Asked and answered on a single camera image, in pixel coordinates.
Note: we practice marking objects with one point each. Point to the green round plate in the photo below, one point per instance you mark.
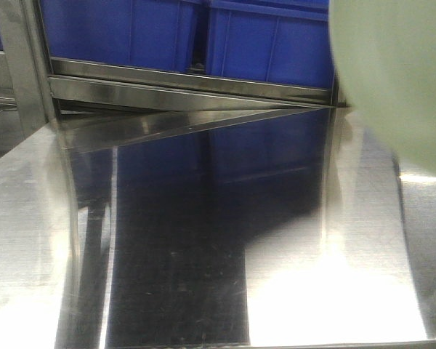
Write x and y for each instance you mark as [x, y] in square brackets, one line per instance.
[385, 57]

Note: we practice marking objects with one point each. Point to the stainless steel shelf frame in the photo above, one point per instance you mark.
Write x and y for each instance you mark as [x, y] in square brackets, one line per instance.
[95, 105]

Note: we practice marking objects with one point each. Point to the blue plastic bin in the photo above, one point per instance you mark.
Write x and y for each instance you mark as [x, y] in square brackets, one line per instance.
[283, 42]
[147, 34]

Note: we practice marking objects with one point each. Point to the blue plastic bin left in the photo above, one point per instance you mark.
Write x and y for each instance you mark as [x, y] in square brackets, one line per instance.
[147, 34]

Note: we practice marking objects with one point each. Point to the blue plastic bin middle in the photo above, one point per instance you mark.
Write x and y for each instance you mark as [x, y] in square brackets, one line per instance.
[283, 42]

